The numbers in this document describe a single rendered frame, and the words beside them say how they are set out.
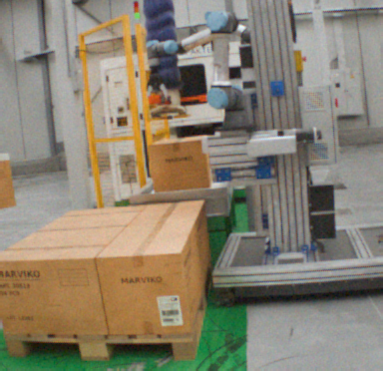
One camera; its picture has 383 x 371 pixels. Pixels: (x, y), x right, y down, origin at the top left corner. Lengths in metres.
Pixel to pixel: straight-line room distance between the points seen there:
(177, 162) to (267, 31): 1.14
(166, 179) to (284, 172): 0.92
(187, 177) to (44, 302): 1.48
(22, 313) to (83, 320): 0.33
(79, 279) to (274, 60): 1.66
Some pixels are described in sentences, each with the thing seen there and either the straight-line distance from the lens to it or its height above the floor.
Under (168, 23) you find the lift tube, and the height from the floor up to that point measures 1.80.
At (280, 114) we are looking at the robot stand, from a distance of 2.75.
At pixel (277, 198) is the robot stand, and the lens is 2.80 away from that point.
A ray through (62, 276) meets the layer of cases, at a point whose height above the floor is 0.45.
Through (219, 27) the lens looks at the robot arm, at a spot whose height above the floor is 1.58.
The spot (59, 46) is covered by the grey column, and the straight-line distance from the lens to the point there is 4.24.
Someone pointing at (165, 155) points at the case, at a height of 0.87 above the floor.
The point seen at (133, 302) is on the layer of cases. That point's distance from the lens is 2.14.
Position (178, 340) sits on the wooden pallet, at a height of 0.11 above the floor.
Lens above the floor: 1.12
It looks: 8 degrees down
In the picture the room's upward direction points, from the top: 6 degrees counter-clockwise
